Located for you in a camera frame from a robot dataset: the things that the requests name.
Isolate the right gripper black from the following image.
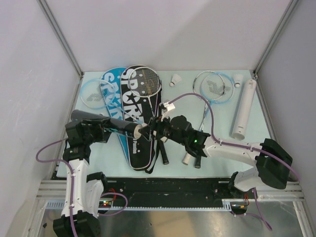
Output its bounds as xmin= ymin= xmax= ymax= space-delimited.
xmin=139 ymin=112 xmax=186 ymax=146

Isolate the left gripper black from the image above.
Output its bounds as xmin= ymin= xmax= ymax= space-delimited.
xmin=81 ymin=118 xmax=113 ymax=145

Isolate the black shuttlecock tube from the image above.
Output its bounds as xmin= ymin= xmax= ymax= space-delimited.
xmin=71 ymin=110 xmax=142 ymax=139

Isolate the shuttlecock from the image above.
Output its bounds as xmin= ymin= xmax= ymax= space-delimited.
xmin=134 ymin=123 xmax=147 ymax=139
xmin=233 ymin=74 xmax=244 ymax=88
xmin=169 ymin=74 xmax=182 ymax=87

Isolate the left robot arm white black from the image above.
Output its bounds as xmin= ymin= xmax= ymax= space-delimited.
xmin=53 ymin=118 xmax=110 ymax=237

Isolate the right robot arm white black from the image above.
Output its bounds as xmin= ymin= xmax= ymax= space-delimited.
xmin=139 ymin=116 xmax=293 ymax=198

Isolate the light blue racket left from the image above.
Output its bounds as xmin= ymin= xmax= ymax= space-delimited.
xmin=79 ymin=79 xmax=136 ymax=122

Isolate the light blue racket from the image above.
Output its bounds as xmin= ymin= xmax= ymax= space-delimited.
xmin=79 ymin=79 xmax=136 ymax=122
xmin=182 ymin=72 xmax=235 ymax=165

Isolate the black racket bag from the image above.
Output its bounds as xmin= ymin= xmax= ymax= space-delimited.
xmin=119 ymin=65 xmax=161 ymax=173

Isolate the white racket black grip left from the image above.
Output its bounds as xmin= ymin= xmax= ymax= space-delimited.
xmin=99 ymin=77 xmax=170 ymax=165

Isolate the white racket on black bag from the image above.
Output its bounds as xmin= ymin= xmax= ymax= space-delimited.
xmin=128 ymin=66 xmax=161 ymax=117

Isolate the blue racket bag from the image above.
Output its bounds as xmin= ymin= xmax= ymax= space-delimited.
xmin=101 ymin=67 xmax=129 ymax=163

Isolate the white racket right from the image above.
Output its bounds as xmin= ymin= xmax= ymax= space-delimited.
xmin=192 ymin=71 xmax=224 ymax=169

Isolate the light blue racket right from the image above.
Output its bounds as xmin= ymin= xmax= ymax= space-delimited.
xmin=182 ymin=72 xmax=235 ymax=165

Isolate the white shuttlecock tube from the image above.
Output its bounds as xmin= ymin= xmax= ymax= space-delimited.
xmin=232 ymin=79 xmax=257 ymax=141

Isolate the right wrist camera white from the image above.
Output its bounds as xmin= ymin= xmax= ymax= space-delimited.
xmin=159 ymin=101 xmax=175 ymax=121

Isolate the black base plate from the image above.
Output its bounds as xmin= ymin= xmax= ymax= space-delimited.
xmin=107 ymin=177 xmax=245 ymax=209

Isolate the aluminium frame rail front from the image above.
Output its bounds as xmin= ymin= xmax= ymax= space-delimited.
xmin=36 ymin=180 xmax=305 ymax=211

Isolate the left circuit board with wires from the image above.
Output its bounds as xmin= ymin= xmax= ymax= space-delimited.
xmin=99 ymin=195 xmax=117 ymax=209

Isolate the circuit board with wires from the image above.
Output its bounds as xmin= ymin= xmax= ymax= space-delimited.
xmin=231 ymin=194 xmax=250 ymax=216
xmin=99 ymin=195 xmax=117 ymax=209

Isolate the right circuit board with wires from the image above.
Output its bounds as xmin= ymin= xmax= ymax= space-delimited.
xmin=231 ymin=194 xmax=250 ymax=216

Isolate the left frame post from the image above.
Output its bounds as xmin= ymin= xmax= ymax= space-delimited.
xmin=37 ymin=0 xmax=83 ymax=79

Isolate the frame post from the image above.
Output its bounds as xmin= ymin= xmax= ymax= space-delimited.
xmin=37 ymin=0 xmax=83 ymax=79
xmin=253 ymin=0 xmax=301 ymax=78

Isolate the right frame post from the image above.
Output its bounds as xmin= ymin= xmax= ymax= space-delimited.
xmin=253 ymin=0 xmax=301 ymax=78

